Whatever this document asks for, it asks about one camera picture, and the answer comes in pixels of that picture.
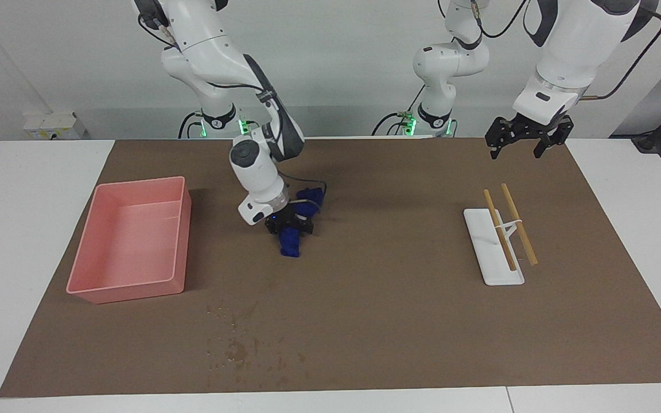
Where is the white metal rack bracket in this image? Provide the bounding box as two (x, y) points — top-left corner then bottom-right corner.
(494, 218), (523, 241)

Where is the brown table mat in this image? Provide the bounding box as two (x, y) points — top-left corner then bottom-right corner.
(0, 138), (661, 398)

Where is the white power strip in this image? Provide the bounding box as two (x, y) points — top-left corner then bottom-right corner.
(24, 112), (87, 140)

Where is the white towel rack tray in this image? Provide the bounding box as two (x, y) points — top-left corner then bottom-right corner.
(464, 208), (525, 286)

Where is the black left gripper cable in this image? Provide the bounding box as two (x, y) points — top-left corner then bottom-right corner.
(468, 0), (661, 103)

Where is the black base cable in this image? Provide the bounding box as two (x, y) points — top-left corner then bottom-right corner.
(372, 86), (426, 137)
(178, 112), (205, 139)

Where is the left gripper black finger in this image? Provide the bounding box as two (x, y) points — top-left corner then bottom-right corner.
(532, 116), (575, 159)
(484, 118), (516, 159)

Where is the pink plastic bin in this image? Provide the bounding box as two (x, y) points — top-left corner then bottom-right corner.
(67, 176), (192, 305)

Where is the wooden rack rod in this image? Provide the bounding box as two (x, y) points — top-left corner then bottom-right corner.
(500, 184), (539, 266)
(483, 189), (518, 272)

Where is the black right base cable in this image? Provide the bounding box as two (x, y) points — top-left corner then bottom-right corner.
(178, 112), (205, 139)

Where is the dark blue towel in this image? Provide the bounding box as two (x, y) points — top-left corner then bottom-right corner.
(278, 188), (325, 259)

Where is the black left base cable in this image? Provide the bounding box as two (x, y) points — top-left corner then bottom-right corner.
(372, 86), (426, 137)

